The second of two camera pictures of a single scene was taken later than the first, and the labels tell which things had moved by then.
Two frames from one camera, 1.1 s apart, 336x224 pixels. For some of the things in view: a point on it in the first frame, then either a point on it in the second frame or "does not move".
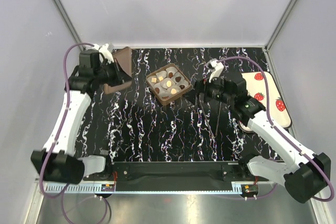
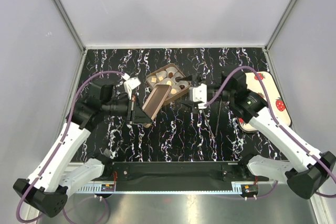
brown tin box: [168, 83] does not move
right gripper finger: [191, 96] to [190, 103]
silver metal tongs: [213, 135] does not move
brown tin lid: [124, 56] to [155, 100]
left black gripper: [121, 77] to [136, 114]
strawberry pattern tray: [278, 111] does not move
